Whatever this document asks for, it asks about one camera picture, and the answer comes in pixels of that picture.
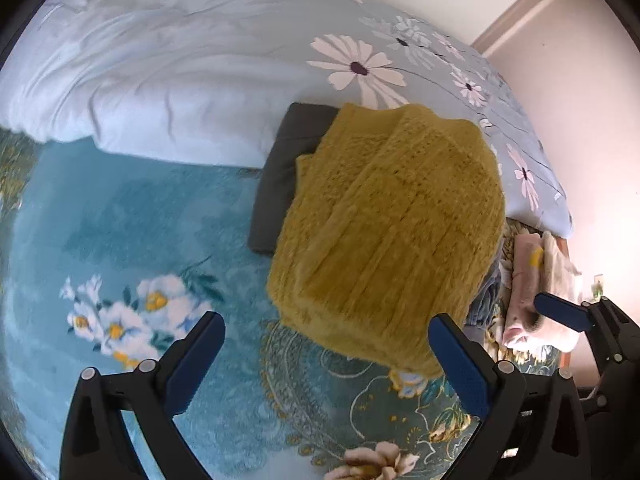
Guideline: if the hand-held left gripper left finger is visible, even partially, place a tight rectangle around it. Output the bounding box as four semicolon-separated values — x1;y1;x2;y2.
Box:
59;311;227;480

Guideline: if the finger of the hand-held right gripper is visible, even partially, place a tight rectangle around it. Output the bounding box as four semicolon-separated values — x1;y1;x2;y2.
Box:
533;293;640;376

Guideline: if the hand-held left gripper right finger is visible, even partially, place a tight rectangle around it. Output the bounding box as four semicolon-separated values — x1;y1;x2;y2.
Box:
429;313;593;480

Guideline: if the mustard yellow knitted sweater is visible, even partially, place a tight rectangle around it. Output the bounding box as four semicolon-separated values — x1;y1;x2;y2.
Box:
266;102;507;380

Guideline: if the cream folded garment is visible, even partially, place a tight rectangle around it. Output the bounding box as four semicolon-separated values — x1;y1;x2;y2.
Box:
541;231;584;353

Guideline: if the cream pink fleece garment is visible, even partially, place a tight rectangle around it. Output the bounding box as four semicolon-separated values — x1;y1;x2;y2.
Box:
502;232;551;348

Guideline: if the teal floral blanket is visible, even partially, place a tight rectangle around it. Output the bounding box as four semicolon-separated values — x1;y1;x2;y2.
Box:
0;127;568;480

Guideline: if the dark charcoal folded garment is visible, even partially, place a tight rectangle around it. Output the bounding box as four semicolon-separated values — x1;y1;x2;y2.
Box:
248;102;341;256

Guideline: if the light blue daisy print duvet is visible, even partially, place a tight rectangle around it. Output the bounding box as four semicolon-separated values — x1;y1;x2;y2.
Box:
0;0;574;239

